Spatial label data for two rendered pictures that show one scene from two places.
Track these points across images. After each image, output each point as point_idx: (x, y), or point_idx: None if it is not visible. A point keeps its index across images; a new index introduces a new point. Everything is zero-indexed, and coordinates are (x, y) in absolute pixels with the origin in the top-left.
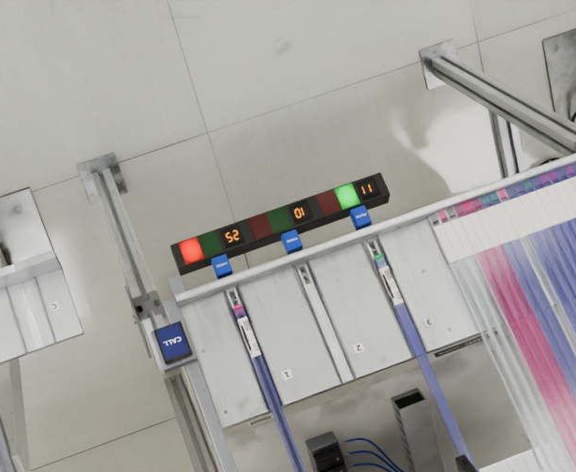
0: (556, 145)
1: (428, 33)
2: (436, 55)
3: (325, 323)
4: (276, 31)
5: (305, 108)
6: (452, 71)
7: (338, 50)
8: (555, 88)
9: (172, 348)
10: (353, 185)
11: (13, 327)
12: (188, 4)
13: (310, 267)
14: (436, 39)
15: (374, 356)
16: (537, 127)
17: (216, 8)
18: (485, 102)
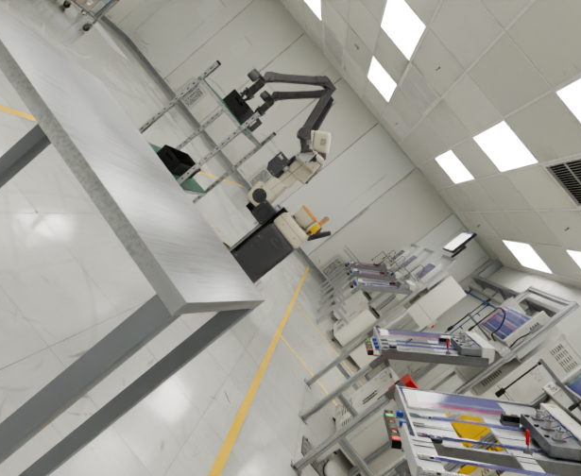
0: (378, 408)
1: (287, 459)
2: (294, 465)
3: (433, 427)
4: (268, 471)
5: None
6: (311, 453)
7: (281, 472)
8: (314, 466)
9: (438, 437)
10: (386, 413)
11: (423, 447)
12: (250, 470)
13: (413, 422)
14: (289, 460)
15: (447, 425)
16: (367, 414)
17: (255, 469)
18: (335, 440)
